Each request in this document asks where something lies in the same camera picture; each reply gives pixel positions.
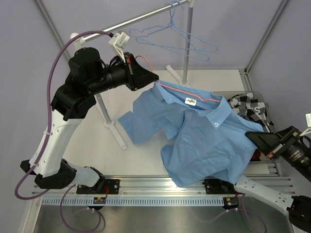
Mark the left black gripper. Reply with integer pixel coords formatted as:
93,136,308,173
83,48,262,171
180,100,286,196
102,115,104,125
85,50,156,94

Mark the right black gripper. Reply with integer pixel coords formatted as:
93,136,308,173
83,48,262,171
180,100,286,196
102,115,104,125
245,124,311,180

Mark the pink wire hanger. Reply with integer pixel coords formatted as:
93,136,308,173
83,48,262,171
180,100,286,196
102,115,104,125
135,55,221,102

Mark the black white plaid shirt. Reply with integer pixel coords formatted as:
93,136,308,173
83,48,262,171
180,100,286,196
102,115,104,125
227,92,275,133

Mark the blue wire hanger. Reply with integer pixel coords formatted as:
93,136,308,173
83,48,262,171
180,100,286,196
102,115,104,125
136,0,218,61
129,1,209,61

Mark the light blue shirt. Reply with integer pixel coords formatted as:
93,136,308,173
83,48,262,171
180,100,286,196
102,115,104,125
119,81,263,187

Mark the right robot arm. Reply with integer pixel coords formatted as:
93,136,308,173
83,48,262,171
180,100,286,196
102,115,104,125
202,126,311,233

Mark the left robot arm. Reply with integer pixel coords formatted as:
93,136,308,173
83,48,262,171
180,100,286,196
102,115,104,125
20,48,159,194

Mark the clear plastic bin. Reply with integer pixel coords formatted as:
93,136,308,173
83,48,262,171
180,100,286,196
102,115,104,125
211,90,285,170

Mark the white silver clothes rack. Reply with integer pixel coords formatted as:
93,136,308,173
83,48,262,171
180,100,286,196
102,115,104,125
73,0,195,150

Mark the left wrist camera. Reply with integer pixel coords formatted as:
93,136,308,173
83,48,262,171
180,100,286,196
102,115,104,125
108,30,130,63

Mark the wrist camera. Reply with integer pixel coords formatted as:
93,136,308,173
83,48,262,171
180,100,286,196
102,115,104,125
300,113,311,137
108,30,130,63

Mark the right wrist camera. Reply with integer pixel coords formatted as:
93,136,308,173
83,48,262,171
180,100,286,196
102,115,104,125
300,113,311,137

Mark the aluminium mounting rail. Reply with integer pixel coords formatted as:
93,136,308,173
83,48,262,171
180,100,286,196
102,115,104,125
31,175,296,198

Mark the light blue cable duct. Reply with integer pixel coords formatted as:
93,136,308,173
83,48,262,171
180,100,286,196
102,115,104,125
42,196,224,206

